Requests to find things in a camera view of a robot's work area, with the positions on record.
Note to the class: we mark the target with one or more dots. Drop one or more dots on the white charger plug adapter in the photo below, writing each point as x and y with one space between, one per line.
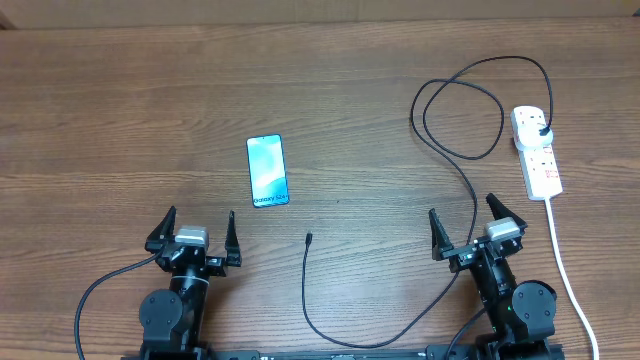
530 137

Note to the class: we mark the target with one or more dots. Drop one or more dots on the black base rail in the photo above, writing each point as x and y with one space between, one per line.
340 355

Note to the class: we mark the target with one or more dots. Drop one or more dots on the Galaxy S24+ smartphone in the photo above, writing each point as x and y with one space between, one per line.
267 169

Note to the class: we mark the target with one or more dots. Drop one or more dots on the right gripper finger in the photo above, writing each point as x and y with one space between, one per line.
500 211
441 244

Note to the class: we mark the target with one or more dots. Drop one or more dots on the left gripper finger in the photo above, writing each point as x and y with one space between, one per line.
163 233
232 247

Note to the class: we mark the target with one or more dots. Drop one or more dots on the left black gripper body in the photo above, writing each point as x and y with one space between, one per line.
213 267

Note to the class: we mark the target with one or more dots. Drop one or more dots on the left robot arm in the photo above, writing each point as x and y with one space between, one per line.
172 318

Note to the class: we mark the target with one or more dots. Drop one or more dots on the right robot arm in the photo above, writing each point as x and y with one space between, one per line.
516 319

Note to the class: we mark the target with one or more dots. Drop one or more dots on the white power strip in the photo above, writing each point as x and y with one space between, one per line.
539 166

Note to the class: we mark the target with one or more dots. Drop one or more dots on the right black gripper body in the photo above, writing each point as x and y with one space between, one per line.
461 257

